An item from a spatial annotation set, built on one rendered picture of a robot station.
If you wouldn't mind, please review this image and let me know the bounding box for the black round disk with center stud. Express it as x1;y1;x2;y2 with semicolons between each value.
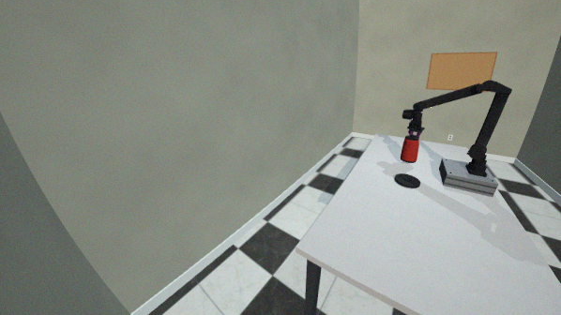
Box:
394;173;420;188

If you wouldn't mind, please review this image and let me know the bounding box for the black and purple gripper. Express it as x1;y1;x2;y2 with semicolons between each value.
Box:
408;127;424;137

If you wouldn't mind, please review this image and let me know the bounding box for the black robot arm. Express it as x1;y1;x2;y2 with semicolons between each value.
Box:
402;81;512;177

